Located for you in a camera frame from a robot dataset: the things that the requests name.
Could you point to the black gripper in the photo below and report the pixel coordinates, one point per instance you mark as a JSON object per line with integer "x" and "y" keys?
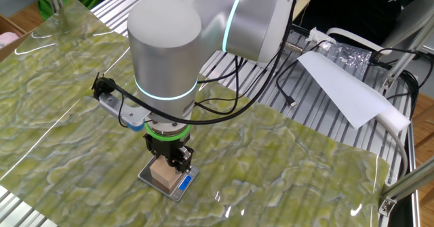
{"x": 166, "y": 145}

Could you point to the light wooden cube block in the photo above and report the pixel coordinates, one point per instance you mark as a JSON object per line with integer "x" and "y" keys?
{"x": 164, "y": 176}

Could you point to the silver digital pocket scale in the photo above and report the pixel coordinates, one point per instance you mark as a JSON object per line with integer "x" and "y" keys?
{"x": 184, "y": 183}

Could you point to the green marble pattern mat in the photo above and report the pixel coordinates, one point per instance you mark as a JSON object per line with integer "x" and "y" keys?
{"x": 271, "y": 169}

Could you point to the white paper sheet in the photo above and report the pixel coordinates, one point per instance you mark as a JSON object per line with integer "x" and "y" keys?
{"x": 339, "y": 84}

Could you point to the pink soft item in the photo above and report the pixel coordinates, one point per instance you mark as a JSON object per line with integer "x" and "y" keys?
{"x": 6, "y": 39}

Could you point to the brown cardboard box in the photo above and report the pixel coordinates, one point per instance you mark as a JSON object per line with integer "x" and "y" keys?
{"x": 10, "y": 25}

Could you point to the clear plastic bag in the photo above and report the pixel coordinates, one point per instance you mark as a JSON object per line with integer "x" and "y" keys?
{"x": 346, "y": 56}

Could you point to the white foam strip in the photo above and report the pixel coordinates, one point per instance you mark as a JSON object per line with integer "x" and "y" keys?
{"x": 393, "y": 120}

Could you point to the person in black shirt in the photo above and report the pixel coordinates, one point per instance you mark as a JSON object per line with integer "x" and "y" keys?
{"x": 356, "y": 6}

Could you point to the grey white office chair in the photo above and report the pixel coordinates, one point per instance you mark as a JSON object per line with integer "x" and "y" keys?
{"x": 407, "y": 20}

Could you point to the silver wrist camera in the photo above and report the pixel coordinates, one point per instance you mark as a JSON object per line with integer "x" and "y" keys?
{"x": 118, "y": 108}

